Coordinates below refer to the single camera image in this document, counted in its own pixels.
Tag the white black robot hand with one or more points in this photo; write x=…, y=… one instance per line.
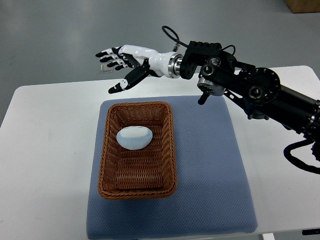
x=131, y=57

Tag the blue white plush toy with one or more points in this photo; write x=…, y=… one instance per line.
x=134, y=137

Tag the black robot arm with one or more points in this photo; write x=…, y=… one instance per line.
x=258, y=91

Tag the brown wicker basket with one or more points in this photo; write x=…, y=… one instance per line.
x=146, y=173

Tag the blue fabric mat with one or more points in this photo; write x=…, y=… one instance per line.
x=212, y=197

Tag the brown cardboard box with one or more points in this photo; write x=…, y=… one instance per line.
x=303, y=6

